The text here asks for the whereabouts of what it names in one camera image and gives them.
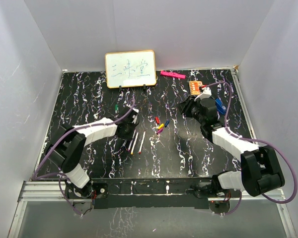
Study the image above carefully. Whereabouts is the black front mounting bar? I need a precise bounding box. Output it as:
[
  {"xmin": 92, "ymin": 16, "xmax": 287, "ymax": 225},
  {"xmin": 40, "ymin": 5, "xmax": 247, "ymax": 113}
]
[{"xmin": 92, "ymin": 178, "xmax": 216, "ymax": 209}]

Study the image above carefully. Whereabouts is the blue pen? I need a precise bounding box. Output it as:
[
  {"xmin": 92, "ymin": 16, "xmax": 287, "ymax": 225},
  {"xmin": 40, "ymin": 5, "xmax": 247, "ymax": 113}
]
[{"xmin": 122, "ymin": 140, "xmax": 128, "ymax": 149}]

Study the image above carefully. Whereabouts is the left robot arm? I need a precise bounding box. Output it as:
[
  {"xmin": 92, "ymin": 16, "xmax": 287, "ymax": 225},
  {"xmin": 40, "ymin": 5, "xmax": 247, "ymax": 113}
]
[{"xmin": 45, "ymin": 106, "xmax": 139, "ymax": 198}]

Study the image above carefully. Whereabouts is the yellow pen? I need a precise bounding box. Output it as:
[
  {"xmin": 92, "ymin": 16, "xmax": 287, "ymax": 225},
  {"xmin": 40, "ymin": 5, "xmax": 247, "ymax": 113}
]
[{"xmin": 131, "ymin": 132, "xmax": 139, "ymax": 155}]

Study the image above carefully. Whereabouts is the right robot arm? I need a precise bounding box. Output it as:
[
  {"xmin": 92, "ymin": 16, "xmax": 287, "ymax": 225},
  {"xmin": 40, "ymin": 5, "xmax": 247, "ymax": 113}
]
[{"xmin": 177, "ymin": 96, "xmax": 285, "ymax": 197}]

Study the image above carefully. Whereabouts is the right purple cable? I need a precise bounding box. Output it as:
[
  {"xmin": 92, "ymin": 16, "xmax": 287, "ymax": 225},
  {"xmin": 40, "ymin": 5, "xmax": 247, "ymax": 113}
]
[{"xmin": 201, "ymin": 81, "xmax": 298, "ymax": 216}]

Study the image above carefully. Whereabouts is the blue stapler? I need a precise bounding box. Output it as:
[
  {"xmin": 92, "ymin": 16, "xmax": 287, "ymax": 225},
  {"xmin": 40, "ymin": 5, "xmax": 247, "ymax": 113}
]
[{"xmin": 215, "ymin": 98, "xmax": 226, "ymax": 115}]

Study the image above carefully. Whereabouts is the white board with yellow frame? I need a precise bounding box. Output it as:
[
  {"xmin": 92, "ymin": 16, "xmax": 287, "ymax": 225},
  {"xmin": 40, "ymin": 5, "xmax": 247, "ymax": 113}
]
[{"xmin": 105, "ymin": 50, "xmax": 157, "ymax": 89}]

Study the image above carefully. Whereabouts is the pink plastic clip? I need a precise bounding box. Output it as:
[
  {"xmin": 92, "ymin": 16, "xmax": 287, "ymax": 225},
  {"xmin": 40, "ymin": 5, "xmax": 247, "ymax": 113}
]
[{"xmin": 160, "ymin": 70, "xmax": 186, "ymax": 79}]

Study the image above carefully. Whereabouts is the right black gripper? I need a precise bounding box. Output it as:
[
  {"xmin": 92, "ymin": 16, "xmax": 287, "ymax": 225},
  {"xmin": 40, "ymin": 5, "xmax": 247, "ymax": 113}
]
[{"xmin": 176, "ymin": 95, "xmax": 206, "ymax": 125}]

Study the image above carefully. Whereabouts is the red pen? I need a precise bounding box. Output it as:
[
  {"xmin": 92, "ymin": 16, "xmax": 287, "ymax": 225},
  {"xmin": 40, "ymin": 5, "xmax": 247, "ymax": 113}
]
[{"xmin": 139, "ymin": 131, "xmax": 146, "ymax": 154}]

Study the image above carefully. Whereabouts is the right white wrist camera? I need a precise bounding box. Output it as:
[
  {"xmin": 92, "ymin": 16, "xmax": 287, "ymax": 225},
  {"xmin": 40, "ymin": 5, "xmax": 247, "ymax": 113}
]
[{"xmin": 194, "ymin": 87, "xmax": 212, "ymax": 102}]

